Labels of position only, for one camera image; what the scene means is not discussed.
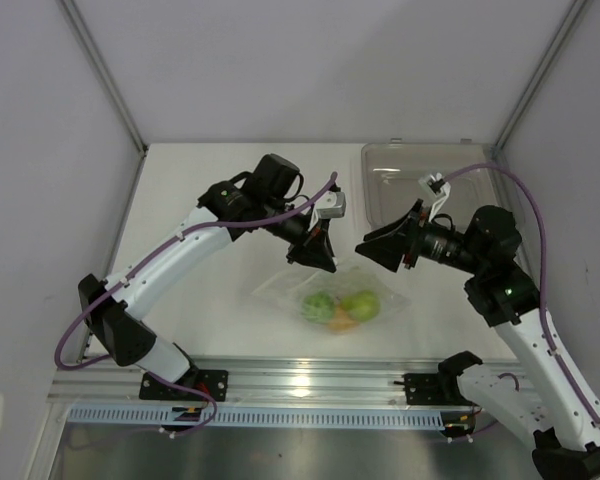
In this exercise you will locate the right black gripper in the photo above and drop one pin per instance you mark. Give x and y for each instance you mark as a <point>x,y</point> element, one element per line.
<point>407,237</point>

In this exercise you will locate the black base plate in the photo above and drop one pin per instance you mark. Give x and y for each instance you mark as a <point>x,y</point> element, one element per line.
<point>194,386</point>
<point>431,389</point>

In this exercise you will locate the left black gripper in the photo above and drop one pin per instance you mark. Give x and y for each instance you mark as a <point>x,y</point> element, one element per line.
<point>316,250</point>

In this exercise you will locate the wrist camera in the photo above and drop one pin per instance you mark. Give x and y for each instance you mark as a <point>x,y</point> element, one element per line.
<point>438,190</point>
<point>331,205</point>

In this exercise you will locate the green pear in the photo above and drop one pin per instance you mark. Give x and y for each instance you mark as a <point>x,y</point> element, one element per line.
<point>362,306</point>

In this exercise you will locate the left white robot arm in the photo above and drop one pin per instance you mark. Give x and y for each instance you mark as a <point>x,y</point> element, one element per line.
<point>114,308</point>

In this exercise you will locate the left aluminium frame post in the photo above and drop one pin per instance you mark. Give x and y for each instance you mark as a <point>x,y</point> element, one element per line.
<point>93,55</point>

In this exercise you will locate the aluminium frame post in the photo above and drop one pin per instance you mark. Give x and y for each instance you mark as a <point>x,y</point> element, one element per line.
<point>557,44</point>
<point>93,55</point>

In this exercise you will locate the clear plastic food container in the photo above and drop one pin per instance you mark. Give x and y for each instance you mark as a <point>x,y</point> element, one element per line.
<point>448,177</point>

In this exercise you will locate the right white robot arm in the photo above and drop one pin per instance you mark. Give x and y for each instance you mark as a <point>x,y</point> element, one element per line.
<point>562,428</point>

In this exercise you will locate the right aluminium frame post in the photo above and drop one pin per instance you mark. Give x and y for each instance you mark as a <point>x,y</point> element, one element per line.
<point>557,44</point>

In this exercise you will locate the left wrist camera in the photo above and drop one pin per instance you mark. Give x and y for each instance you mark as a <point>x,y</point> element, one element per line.
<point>331,205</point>

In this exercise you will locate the clear zip top bag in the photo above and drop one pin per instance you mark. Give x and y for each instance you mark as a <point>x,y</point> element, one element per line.
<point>286,289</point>

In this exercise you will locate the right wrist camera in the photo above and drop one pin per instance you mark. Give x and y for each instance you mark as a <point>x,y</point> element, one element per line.
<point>438,190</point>

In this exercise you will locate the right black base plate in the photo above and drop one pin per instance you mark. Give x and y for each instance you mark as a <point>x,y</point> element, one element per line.
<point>431,389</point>

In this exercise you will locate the slotted white cable duct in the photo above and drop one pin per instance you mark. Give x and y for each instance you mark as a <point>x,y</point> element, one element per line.
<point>227,416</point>

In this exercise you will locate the orange fruit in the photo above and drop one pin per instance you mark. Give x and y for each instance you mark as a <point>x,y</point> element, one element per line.
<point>341,322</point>

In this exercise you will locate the aluminium mounting rail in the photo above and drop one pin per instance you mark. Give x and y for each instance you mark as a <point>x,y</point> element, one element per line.
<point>260,382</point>

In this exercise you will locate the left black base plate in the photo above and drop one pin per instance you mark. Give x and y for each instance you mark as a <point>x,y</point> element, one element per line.
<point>194,386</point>

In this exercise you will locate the round green lime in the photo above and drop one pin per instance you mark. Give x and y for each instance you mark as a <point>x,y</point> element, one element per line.
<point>318,307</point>

